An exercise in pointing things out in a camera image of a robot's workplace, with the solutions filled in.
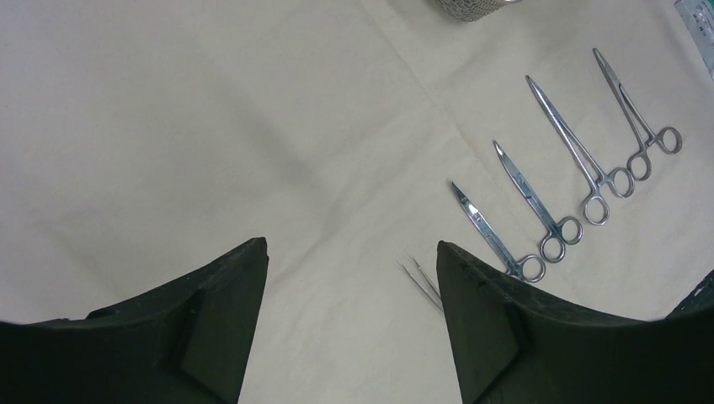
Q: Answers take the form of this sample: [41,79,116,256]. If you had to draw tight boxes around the steel hemostat clamp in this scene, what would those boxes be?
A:
[592,47,683,182]

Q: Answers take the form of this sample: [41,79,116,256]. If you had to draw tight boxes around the green white sterile packet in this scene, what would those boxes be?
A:
[674,0,713,77]

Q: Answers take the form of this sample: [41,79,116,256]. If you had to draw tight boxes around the cream cloth wrap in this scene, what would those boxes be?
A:
[1,1,713,403]

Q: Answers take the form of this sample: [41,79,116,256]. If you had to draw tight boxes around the long steel needle holder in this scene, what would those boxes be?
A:
[525,75,635,226]

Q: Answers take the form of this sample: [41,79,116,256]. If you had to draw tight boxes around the straight steel scissors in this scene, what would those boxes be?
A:
[493,140,583,263]

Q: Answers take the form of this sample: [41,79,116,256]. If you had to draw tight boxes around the curved steel scissors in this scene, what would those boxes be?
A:
[448,179,546,284]

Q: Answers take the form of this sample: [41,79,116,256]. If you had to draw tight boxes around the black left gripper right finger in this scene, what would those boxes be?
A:
[436,242,713,403]

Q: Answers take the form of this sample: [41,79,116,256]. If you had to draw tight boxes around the steel mesh instrument tray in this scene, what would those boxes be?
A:
[434,0,520,22]

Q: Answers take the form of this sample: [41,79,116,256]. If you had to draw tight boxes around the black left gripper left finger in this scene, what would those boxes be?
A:
[1,237,269,403]

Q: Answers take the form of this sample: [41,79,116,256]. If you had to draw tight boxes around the steel tweezers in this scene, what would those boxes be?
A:
[397,255,444,314]

